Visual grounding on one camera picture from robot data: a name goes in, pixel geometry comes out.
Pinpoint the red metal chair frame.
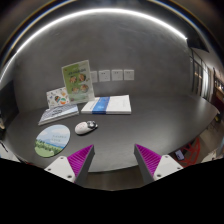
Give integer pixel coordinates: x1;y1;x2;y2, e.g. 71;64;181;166
181;138;200;168

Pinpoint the round landscape-print mouse pad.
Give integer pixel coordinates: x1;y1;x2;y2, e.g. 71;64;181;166
34;125;70;158

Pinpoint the white colourful-print card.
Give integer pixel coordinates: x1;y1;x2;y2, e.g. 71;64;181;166
46;87;69;108

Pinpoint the white wall socket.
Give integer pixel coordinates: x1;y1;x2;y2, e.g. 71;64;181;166
91;71;98;83
124;70;134;80
111;70;123;81
98;70;110;82

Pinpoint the green upright food booklet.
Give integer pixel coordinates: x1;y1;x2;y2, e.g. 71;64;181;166
62;60;95;104

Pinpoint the white book with blue stripe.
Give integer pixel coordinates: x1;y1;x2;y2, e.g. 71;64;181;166
81;95;132;114

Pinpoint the curved LED light strip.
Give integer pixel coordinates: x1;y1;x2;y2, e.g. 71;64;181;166
0;8;187;83

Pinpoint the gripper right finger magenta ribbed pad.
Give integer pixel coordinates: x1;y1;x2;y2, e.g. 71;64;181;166
134;144;182;184

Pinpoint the white and black computer mouse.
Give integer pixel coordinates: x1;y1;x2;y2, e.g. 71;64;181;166
75;121;98;135

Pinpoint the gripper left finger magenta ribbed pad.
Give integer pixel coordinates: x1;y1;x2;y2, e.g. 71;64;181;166
45;145;95;183

